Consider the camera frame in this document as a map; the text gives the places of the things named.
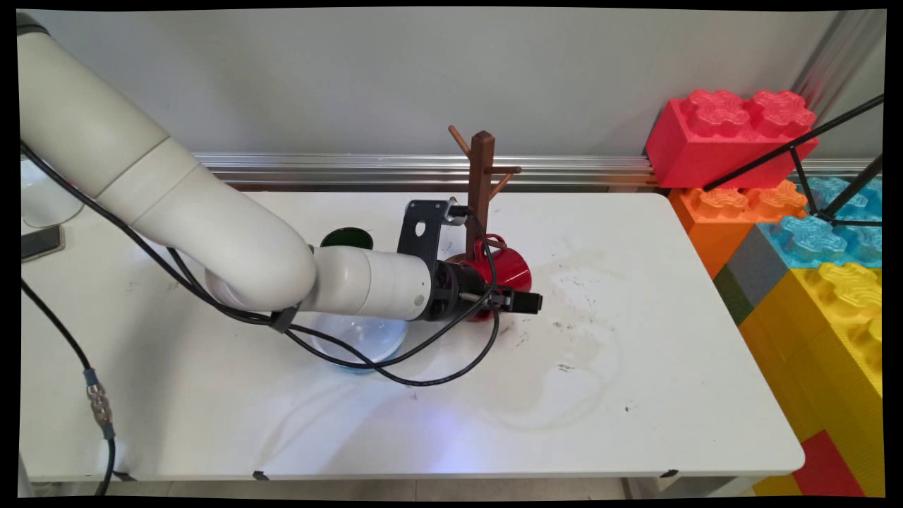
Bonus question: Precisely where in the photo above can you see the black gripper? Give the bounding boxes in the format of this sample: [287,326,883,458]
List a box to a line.
[427,260,544,322]

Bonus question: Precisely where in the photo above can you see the red ceramic mug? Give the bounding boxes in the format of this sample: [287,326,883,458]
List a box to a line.
[448,234,532,322]

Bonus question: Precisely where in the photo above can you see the brown wooden mug tree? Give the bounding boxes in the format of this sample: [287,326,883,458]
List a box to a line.
[448,126,523,244]

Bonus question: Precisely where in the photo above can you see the white bowl with blue outside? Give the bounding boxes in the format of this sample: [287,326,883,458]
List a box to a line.
[310,314,408,373]

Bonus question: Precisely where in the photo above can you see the dark green glass cup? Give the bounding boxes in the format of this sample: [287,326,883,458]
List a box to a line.
[320,227,375,252]

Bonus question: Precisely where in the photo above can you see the big orange toy block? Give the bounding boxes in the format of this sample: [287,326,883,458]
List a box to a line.
[669,180,808,279]

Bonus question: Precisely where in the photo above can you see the big green toy block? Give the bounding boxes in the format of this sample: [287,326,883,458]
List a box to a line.
[714,265,756,325]

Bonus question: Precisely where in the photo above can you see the big grey toy block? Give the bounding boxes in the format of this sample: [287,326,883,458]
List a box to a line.
[727,226,791,308]

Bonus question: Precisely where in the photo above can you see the big red toy block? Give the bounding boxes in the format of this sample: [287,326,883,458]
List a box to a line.
[646,90,819,190]

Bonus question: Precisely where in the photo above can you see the big blue toy block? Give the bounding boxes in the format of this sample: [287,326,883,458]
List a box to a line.
[758,176,883,269]

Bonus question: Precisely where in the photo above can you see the black tripod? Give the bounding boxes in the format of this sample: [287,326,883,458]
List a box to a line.
[704,95,884,228]

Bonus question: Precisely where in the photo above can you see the small red toy block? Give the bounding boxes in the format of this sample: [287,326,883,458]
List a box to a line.
[792,430,865,497]

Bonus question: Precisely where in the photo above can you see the white ceramic mug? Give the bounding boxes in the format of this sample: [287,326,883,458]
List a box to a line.
[21,159,84,228]

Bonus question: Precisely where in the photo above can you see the black smartphone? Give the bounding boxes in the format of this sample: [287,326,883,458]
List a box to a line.
[21,224,66,262]

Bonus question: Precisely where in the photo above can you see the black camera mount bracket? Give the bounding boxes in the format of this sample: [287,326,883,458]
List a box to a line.
[396,200,452,263]

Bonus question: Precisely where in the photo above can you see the aluminium rail behind table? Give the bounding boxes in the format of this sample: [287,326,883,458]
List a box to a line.
[194,154,875,191]

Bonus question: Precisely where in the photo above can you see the big yellow toy block wall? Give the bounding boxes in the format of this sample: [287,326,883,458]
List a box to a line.
[739,262,884,497]

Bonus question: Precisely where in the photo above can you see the aluminium corner post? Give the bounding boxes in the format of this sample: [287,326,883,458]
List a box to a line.
[790,11,883,114]

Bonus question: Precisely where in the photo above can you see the black cable with metal connector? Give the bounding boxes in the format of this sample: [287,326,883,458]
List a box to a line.
[20,279,117,497]

